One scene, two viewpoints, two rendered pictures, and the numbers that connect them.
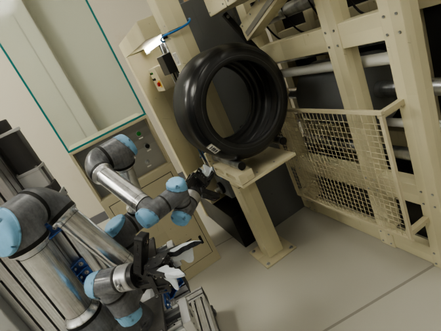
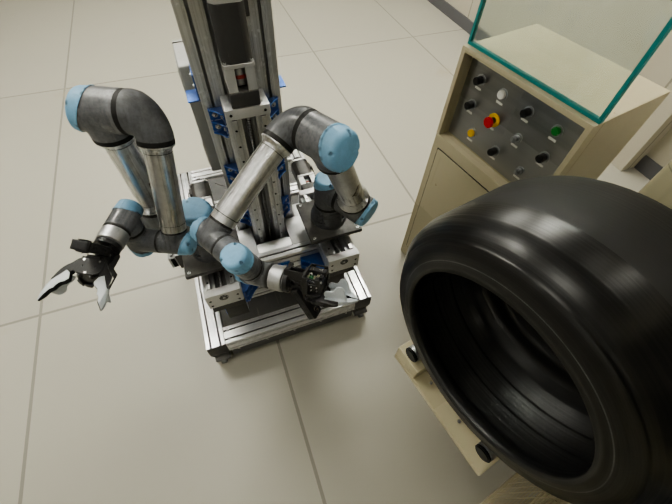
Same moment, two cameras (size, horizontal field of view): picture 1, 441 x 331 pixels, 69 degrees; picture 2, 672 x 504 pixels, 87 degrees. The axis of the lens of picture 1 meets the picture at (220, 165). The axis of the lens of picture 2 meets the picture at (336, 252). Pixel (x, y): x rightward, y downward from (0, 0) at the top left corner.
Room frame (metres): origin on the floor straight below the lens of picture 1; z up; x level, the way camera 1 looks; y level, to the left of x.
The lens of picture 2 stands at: (1.25, -0.37, 1.87)
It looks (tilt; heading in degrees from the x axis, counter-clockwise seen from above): 55 degrees down; 74
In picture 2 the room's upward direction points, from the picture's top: 3 degrees clockwise
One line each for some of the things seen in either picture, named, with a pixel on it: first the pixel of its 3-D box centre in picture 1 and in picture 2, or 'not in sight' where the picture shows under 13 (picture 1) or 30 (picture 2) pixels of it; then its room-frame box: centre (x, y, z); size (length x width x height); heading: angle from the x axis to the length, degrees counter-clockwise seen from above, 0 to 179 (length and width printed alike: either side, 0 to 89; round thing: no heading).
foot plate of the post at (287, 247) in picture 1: (272, 249); not in sight; (2.01, -0.09, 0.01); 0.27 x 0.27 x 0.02; 17
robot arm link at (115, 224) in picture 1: (120, 230); (330, 188); (1.49, 0.59, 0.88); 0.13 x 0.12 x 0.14; 126
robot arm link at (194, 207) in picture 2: not in sight; (196, 219); (0.99, 0.54, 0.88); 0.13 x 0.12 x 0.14; 161
